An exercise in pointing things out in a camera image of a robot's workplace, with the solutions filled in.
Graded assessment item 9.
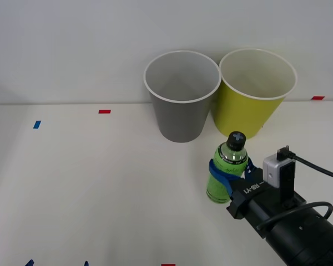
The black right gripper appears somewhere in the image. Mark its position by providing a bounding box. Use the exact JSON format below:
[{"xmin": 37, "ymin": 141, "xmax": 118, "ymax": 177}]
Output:
[{"xmin": 209, "ymin": 157, "xmax": 307, "ymax": 239}]

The grey plastic waste bin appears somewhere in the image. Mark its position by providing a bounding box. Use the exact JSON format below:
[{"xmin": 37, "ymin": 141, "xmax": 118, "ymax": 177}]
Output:
[{"xmin": 143, "ymin": 50, "xmax": 222, "ymax": 144}]

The green plastic bottle black cap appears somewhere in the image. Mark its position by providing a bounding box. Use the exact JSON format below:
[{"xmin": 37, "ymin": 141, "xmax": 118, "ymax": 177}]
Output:
[{"xmin": 205, "ymin": 131, "xmax": 250, "ymax": 205}]

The yellow-green plastic waste bin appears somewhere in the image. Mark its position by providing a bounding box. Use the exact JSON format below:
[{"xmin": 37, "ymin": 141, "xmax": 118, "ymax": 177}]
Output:
[{"xmin": 212, "ymin": 48, "xmax": 298, "ymax": 140}]

